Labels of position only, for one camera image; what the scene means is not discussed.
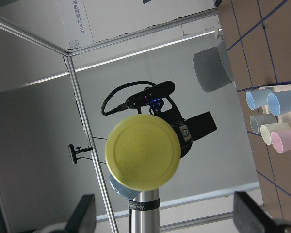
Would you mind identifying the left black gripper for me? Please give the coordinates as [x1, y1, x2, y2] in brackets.
[139, 96, 217, 158]

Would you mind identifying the pink plastic cup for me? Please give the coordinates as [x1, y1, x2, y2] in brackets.
[271, 130, 291, 153]

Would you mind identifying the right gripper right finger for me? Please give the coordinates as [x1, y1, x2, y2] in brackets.
[233, 191, 291, 233]

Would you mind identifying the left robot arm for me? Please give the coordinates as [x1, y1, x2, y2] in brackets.
[105, 96, 217, 233]

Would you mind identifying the grey chair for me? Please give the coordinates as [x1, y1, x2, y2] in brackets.
[193, 41, 234, 93]

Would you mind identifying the blue cup near grey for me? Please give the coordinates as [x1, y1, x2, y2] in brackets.
[245, 88, 272, 110]

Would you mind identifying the blue cup near pink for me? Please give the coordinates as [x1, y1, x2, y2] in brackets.
[267, 90, 291, 117]

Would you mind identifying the cream plastic tray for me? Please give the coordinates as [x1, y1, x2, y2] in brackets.
[259, 84, 291, 127]

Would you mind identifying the grey plastic cup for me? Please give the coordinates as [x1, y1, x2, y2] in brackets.
[249, 114, 278, 134]

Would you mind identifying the yellow plastic cup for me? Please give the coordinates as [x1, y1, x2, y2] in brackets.
[105, 114, 181, 191]

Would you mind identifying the side camera on mount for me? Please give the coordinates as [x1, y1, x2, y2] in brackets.
[68, 144, 93, 164]

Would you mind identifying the cream plastic cup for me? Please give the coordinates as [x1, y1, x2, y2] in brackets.
[260, 122, 291, 146]

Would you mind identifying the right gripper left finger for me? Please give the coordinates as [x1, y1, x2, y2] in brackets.
[43, 194, 97, 233]

